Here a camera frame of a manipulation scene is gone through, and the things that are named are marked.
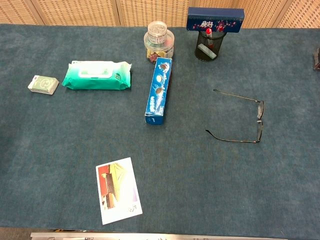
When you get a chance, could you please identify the eyeglasses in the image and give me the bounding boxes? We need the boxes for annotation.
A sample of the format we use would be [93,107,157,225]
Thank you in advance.
[205,88,265,144]

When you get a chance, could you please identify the blue cookie box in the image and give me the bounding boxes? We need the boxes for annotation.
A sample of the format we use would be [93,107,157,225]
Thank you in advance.
[144,57,173,125]

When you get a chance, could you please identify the teal table cloth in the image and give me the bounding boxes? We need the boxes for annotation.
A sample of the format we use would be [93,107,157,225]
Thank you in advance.
[0,23,320,240]

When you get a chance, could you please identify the large clear candy jar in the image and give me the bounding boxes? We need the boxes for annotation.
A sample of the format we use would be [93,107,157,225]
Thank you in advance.
[143,29,175,65]

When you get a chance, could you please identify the green wet wipes pack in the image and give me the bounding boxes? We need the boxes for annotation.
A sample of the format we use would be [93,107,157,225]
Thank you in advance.
[61,60,133,91]

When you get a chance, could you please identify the white bordered postcard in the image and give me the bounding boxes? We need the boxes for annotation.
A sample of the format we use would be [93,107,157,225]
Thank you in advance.
[95,157,143,226]

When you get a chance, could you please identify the grey green eraser block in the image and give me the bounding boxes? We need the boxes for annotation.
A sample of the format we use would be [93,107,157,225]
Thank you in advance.
[197,43,217,60]

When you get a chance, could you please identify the small clear plastic jar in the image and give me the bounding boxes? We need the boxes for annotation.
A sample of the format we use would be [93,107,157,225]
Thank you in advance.
[147,20,168,45]

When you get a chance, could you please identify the black round device red button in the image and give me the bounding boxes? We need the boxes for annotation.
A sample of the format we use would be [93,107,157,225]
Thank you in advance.
[194,30,228,62]

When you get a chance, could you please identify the red capped marker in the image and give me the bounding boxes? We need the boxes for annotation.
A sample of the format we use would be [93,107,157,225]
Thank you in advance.
[205,28,215,50]

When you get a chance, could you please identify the dark blue rectangular box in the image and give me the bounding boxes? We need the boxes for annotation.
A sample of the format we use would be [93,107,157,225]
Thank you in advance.
[186,6,246,34]

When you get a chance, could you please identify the wicker folding screen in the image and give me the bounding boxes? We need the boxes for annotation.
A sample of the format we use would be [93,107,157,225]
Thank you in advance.
[0,0,320,29]

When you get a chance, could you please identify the dark brown wooden object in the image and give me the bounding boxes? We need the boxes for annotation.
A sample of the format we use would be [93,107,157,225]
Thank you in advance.
[312,47,320,71]

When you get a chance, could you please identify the aluminium rail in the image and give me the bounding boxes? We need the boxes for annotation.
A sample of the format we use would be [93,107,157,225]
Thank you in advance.
[30,231,288,240]

